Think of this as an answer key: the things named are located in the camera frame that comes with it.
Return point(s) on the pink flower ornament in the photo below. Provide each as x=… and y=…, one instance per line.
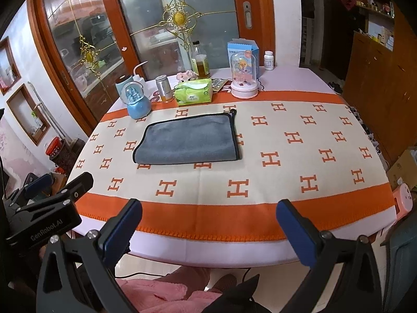
x=185, y=76

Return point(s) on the red bucket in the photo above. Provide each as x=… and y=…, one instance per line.
x=53, y=146

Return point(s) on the silver blister pack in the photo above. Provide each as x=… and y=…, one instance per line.
x=219, y=84

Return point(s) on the glass oil bottle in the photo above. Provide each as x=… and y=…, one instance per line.
x=200, y=63

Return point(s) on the grey teal chair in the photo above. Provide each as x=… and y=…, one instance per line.
x=402, y=267

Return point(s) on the brown wooden cabinet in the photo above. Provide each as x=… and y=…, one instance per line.
x=381, y=81

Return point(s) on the pink plastic stool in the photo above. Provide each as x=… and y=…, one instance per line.
x=403, y=199

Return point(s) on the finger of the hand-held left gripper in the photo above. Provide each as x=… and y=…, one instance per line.
x=38, y=183
x=79, y=184

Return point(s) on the pink fleece clothing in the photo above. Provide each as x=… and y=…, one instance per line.
x=156, y=293

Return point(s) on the white pill bottle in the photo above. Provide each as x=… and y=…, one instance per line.
x=268, y=62

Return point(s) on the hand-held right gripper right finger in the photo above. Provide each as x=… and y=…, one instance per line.
x=297, y=234

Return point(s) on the orange patterned cream blanket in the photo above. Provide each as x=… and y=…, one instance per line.
x=260, y=179

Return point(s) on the blue snow globe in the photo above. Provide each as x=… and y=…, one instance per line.
x=136, y=102

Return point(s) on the blue cardboard box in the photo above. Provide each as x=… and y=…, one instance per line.
x=252, y=52

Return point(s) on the green wet wipes pack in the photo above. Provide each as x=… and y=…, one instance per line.
x=194, y=95

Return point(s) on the row of shoes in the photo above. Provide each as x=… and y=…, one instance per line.
x=368, y=130

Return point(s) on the silver metal can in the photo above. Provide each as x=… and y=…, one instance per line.
x=163, y=88

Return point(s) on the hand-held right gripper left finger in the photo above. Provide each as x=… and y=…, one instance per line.
x=121, y=231

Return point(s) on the grey towel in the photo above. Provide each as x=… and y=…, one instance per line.
x=189, y=140

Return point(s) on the pink dome music box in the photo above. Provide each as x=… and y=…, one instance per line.
x=243, y=78

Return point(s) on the wooden wall niche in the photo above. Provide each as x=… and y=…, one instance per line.
x=8, y=67
x=29, y=114

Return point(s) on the pale teal round humidifier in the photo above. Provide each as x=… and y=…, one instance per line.
x=123, y=81

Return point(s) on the wooden framed glass door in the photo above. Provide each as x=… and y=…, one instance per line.
x=75, y=32
x=208, y=22

